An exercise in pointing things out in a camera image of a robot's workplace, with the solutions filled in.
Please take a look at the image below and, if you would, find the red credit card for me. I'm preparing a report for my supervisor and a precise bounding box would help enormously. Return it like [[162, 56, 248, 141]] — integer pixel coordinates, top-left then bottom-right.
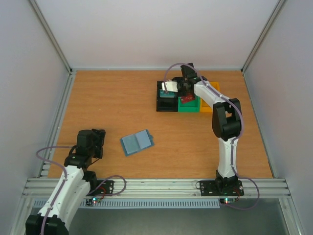
[[180, 94, 195, 104]]

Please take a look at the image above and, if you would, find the teal blue card holder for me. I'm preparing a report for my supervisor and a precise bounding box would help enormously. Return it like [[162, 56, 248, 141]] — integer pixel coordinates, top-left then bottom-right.
[[120, 129, 155, 156]]

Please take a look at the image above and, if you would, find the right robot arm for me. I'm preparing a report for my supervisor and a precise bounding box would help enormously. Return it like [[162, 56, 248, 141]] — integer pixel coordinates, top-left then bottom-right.
[[164, 63, 244, 197]]

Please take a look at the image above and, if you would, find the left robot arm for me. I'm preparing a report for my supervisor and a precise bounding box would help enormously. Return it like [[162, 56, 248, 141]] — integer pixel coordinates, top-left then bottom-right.
[[25, 129, 106, 235]]

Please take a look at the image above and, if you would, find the green storage bin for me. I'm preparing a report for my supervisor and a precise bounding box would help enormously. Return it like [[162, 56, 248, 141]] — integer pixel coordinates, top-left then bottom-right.
[[178, 96, 200, 113]]

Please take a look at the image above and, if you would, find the yellow storage bin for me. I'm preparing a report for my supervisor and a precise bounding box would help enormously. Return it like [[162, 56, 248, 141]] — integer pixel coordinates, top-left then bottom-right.
[[200, 82, 220, 113]]

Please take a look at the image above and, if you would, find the black storage bin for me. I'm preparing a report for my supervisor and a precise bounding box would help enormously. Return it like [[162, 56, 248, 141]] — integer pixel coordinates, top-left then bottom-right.
[[156, 81, 178, 112]]

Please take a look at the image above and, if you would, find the left small circuit board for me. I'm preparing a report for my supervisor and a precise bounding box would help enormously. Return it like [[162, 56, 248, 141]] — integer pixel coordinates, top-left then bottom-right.
[[85, 198, 102, 206]]

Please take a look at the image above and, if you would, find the small circuit board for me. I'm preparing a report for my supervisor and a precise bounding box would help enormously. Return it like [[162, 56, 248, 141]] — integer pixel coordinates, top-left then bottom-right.
[[220, 198, 238, 205], [85, 198, 102, 206]]

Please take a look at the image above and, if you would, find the right small circuit board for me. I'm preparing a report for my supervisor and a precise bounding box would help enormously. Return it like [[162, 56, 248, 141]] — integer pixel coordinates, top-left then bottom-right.
[[220, 198, 238, 205]]

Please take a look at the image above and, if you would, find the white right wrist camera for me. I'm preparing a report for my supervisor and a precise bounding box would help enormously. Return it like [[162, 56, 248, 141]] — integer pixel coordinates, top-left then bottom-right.
[[161, 81, 179, 93]]

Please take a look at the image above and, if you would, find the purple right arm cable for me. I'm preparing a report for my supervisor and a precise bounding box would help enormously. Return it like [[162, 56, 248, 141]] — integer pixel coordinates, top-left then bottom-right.
[[163, 63, 260, 211]]

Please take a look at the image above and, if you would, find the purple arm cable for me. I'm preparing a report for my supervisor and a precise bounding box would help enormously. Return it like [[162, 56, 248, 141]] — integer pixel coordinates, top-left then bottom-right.
[[36, 145, 127, 235], [163, 63, 260, 211]]

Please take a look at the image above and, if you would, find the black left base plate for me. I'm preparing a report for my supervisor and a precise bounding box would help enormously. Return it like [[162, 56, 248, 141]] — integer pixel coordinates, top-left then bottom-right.
[[88, 180, 114, 196]]

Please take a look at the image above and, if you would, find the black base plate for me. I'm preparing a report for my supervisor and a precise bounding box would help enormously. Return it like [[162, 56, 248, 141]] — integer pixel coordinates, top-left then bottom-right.
[[200, 180, 245, 197], [88, 180, 114, 196]]

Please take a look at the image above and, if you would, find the aluminium front rail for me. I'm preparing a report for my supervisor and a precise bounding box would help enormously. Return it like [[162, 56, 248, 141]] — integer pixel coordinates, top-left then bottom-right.
[[22, 178, 291, 199]]

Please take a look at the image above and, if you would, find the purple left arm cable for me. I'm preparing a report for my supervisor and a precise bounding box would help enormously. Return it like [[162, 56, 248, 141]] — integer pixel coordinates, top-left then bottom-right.
[[36, 145, 127, 235]]

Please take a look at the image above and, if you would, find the grey slotted cable duct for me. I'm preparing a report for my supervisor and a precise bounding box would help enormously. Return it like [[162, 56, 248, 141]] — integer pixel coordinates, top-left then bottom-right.
[[33, 199, 221, 210]]

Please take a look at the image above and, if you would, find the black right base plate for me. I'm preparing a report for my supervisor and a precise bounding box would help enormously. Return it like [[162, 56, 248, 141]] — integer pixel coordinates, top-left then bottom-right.
[[200, 180, 245, 197]]

